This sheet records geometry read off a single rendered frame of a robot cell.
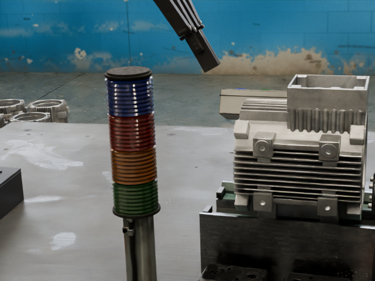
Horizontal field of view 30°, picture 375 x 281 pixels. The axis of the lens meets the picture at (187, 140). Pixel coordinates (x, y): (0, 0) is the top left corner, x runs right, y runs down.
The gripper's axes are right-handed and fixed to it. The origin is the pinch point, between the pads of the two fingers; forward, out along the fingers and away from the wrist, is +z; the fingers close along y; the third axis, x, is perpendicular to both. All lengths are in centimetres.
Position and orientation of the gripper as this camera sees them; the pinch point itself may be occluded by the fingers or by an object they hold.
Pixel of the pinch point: (202, 51)
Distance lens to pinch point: 122.8
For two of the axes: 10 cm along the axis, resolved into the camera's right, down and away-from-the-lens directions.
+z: 5.1, 8.6, 1.1
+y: 3.1, -3.0, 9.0
